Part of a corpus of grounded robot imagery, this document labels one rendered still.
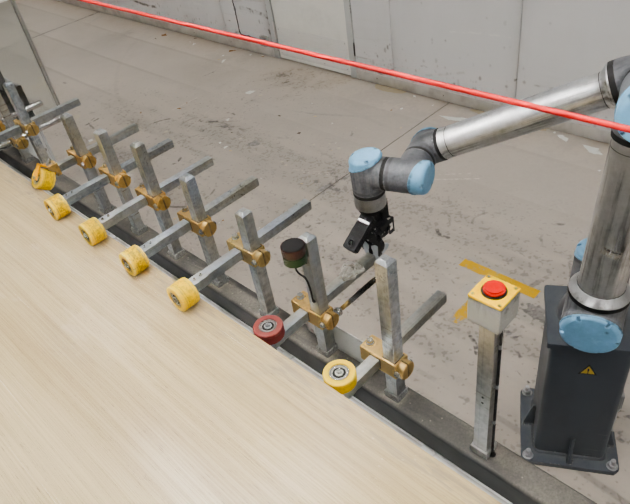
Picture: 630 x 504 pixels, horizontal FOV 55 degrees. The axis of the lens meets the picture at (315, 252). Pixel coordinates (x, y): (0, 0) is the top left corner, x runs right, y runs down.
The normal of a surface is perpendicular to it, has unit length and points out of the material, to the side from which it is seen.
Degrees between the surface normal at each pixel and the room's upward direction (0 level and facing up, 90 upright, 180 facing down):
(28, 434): 0
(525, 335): 0
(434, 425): 0
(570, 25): 90
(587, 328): 95
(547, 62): 90
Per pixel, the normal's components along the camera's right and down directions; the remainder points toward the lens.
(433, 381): -0.14, -0.76
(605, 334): -0.41, 0.69
